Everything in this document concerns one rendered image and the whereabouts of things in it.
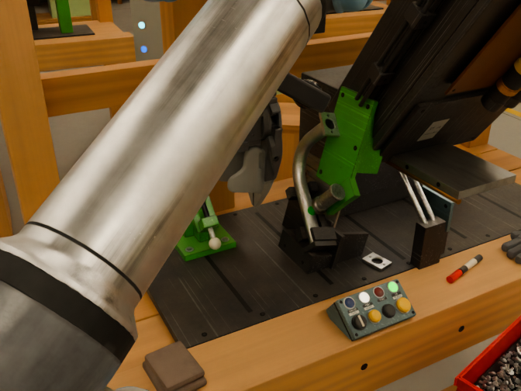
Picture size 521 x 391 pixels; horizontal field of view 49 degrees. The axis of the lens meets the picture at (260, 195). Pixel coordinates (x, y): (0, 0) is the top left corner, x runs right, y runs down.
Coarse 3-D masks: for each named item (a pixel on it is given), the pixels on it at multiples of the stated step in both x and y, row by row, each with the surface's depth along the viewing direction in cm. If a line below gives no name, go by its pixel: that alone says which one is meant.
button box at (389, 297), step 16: (384, 288) 111; (400, 288) 112; (336, 304) 107; (368, 304) 108; (384, 304) 109; (336, 320) 109; (352, 320) 106; (368, 320) 107; (384, 320) 108; (400, 320) 109; (352, 336) 105
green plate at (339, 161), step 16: (352, 96) 118; (336, 112) 123; (352, 112) 118; (368, 112) 114; (352, 128) 118; (368, 128) 115; (336, 144) 122; (352, 144) 118; (368, 144) 118; (320, 160) 127; (336, 160) 122; (352, 160) 118; (368, 160) 120; (320, 176) 127; (336, 176) 122; (352, 176) 118
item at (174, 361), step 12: (168, 348) 100; (180, 348) 100; (156, 360) 97; (168, 360) 97; (180, 360) 97; (192, 360) 97; (156, 372) 95; (168, 372) 95; (180, 372) 95; (192, 372) 95; (204, 372) 95; (156, 384) 94; (168, 384) 92; (180, 384) 93; (192, 384) 94; (204, 384) 95
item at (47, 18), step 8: (48, 0) 725; (72, 0) 717; (80, 0) 720; (88, 0) 724; (72, 8) 721; (80, 8) 724; (88, 8) 728; (40, 16) 726; (48, 16) 726; (56, 16) 718; (72, 16) 725; (80, 16) 726; (88, 16) 729; (40, 24) 705
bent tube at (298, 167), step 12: (324, 120) 121; (312, 132) 124; (324, 132) 120; (336, 132) 121; (300, 144) 128; (312, 144) 127; (300, 156) 129; (300, 168) 129; (300, 180) 129; (300, 192) 128; (300, 204) 128; (312, 216) 126; (312, 240) 124
